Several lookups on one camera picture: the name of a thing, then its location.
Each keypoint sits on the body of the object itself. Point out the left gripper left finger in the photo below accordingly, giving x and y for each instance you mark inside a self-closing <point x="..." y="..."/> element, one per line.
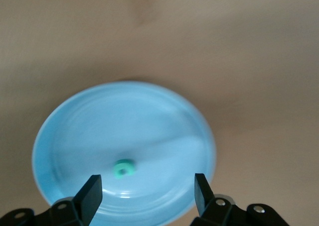
<point x="89" y="201"/>

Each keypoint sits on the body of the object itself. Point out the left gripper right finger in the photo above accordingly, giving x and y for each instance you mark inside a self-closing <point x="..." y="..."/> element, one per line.
<point x="207" y="206"/>

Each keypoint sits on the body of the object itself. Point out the teal foam letter c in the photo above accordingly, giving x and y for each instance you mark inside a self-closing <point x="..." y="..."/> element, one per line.
<point x="124" y="162"/>

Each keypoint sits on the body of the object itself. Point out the blue plate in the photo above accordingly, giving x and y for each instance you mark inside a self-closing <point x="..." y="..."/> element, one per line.
<point x="124" y="124"/>

